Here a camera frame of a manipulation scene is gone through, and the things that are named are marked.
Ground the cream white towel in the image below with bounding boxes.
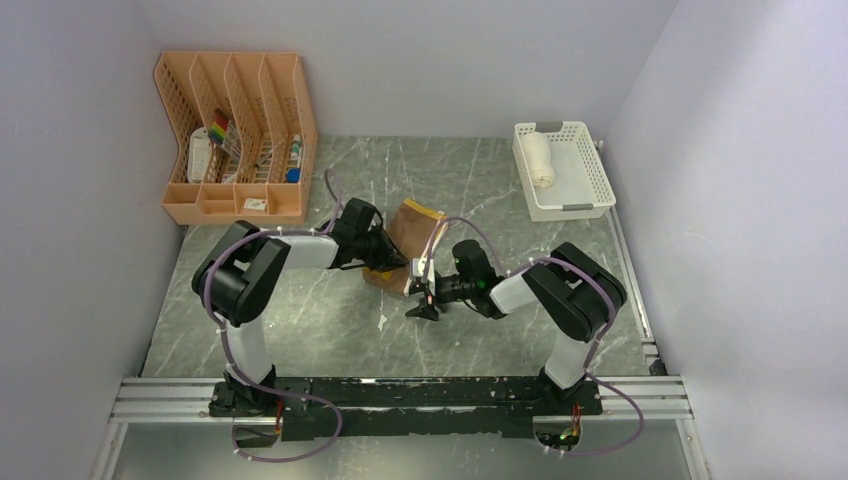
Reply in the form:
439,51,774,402
522,132,556,189

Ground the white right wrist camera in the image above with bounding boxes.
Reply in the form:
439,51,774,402
410,257,435,283

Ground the aluminium frame rail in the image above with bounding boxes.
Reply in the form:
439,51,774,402
91,376,712,479

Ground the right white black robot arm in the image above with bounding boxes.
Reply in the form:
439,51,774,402
405,240,627,414

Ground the white remote control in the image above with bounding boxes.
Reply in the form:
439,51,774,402
187,127,213,183

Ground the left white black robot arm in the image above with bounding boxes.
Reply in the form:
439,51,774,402
192,198,409,416

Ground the purple cable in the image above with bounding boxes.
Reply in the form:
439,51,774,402
201,168,344,464
420,215,645,460

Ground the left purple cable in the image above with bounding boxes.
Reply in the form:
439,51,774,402
201,168,344,464

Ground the blue capped white bottle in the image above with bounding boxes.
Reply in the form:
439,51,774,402
283,134,303,183

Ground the rainbow coloured item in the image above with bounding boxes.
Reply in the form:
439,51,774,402
207,109,230,146

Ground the yellow brown towel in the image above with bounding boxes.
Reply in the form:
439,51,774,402
362,198,446,296

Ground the white plastic basket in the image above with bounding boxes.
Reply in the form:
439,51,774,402
512,121,616,222

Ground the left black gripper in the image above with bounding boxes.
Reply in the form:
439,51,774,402
355,224,409,275

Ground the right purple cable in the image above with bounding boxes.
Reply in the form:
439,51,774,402
420,215,645,460

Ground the orange plastic file organizer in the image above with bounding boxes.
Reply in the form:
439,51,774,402
154,51,318,226

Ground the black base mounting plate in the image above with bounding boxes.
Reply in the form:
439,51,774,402
208,376,603,441

